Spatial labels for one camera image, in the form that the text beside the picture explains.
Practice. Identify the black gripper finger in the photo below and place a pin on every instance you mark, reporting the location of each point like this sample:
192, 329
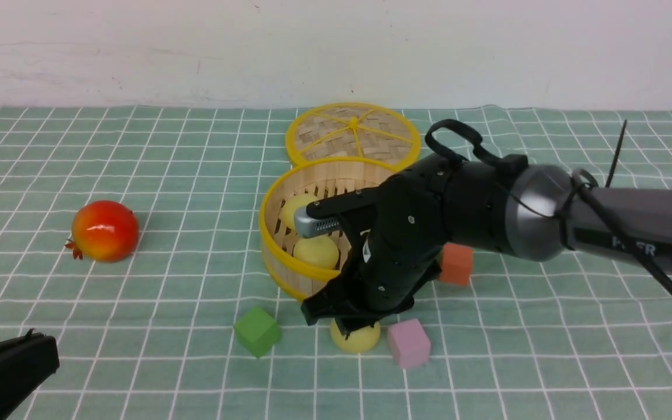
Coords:
25, 363

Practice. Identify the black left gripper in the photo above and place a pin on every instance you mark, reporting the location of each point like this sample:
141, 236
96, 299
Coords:
395, 231

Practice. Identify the yellow bun front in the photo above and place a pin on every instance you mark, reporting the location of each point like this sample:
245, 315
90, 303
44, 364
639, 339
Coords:
357, 342

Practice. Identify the yellow bun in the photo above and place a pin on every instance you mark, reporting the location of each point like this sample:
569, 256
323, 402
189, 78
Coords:
291, 205
357, 342
320, 251

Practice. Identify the bamboo steamer tray yellow rim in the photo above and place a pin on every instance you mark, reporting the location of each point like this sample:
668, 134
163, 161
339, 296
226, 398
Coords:
321, 178

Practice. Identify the woven bamboo steamer lid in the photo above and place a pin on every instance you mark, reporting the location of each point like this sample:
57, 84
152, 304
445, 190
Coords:
353, 130

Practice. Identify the pink cube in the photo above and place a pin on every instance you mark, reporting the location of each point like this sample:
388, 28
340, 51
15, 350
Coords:
409, 344

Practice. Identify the green cube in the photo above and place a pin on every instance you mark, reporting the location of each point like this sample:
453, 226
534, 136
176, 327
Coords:
257, 331

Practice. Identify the orange cube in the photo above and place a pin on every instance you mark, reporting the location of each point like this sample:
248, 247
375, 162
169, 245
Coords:
456, 264

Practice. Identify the red pomegranate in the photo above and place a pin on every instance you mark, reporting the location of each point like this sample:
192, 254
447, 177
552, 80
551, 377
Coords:
106, 231

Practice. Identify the green checkered tablecloth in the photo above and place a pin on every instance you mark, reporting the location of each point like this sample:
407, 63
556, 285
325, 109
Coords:
152, 336

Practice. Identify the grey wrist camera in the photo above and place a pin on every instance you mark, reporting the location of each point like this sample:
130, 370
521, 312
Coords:
318, 224

